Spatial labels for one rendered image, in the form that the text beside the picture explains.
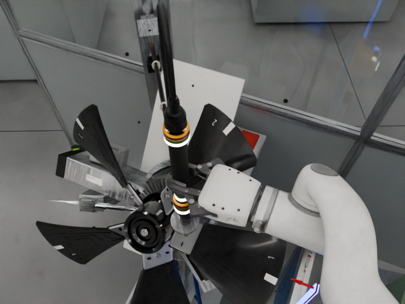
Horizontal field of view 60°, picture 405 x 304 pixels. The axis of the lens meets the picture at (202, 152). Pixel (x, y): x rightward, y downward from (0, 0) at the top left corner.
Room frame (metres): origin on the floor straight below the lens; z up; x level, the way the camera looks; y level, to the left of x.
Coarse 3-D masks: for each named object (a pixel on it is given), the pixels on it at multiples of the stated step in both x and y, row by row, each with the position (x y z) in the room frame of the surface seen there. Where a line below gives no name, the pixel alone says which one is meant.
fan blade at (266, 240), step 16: (208, 224) 0.39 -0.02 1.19; (208, 240) 0.35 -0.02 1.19; (224, 240) 0.35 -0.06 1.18; (240, 240) 0.35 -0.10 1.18; (256, 240) 0.35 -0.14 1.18; (272, 240) 0.35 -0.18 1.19; (192, 256) 0.30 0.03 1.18; (208, 256) 0.30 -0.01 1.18; (224, 256) 0.30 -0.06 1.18; (240, 256) 0.31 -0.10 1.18; (256, 256) 0.31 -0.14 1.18; (208, 272) 0.27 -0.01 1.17; (224, 272) 0.27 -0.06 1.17; (240, 272) 0.27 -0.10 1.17; (256, 272) 0.27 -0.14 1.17; (272, 272) 0.27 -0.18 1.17; (224, 288) 0.23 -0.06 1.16; (240, 288) 0.23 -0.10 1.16; (256, 288) 0.23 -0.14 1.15; (272, 288) 0.23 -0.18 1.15
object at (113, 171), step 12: (96, 108) 0.59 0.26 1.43; (84, 120) 0.60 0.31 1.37; (96, 120) 0.57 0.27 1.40; (84, 132) 0.60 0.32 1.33; (96, 132) 0.56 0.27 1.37; (84, 144) 0.60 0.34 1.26; (96, 144) 0.56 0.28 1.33; (108, 144) 0.53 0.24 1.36; (96, 156) 0.57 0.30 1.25; (108, 156) 0.52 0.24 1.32; (108, 168) 0.53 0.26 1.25; (120, 168) 0.49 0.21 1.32; (120, 180) 0.49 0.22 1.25
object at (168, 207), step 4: (168, 188) 0.47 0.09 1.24; (164, 192) 0.46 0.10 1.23; (168, 192) 0.46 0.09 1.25; (160, 196) 0.46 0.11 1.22; (172, 196) 0.44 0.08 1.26; (164, 200) 0.44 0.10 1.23; (168, 200) 0.43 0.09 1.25; (172, 200) 0.42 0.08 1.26; (164, 204) 0.42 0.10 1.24; (168, 204) 0.42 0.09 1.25; (164, 208) 0.41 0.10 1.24; (168, 208) 0.41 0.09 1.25; (172, 208) 0.40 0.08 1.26; (168, 212) 0.39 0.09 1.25
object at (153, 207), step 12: (156, 192) 0.48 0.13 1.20; (144, 204) 0.43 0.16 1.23; (156, 204) 0.43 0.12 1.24; (132, 216) 0.39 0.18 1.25; (144, 216) 0.39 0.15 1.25; (156, 216) 0.38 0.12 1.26; (168, 216) 0.40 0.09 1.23; (132, 228) 0.37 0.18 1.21; (144, 228) 0.36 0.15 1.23; (156, 228) 0.36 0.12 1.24; (168, 228) 0.36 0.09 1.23; (132, 240) 0.34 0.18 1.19; (144, 240) 0.34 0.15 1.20; (156, 240) 0.34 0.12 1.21; (168, 240) 0.34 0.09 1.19; (144, 252) 0.31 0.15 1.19
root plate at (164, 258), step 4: (168, 244) 0.36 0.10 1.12; (164, 248) 0.35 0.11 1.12; (168, 248) 0.35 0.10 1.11; (156, 252) 0.34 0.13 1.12; (160, 252) 0.34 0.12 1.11; (164, 252) 0.34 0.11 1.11; (144, 256) 0.32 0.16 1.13; (148, 256) 0.32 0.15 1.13; (152, 256) 0.33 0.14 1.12; (164, 256) 0.33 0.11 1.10; (168, 256) 0.34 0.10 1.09; (144, 260) 0.31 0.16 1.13; (148, 260) 0.32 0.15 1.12; (152, 260) 0.32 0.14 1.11; (156, 260) 0.32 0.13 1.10; (160, 260) 0.32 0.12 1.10; (164, 260) 0.32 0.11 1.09; (168, 260) 0.33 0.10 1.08; (144, 264) 0.30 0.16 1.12; (148, 264) 0.31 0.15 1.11; (152, 264) 0.31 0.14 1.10; (156, 264) 0.31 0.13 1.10; (160, 264) 0.31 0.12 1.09; (144, 268) 0.30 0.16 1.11; (148, 268) 0.30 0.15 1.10
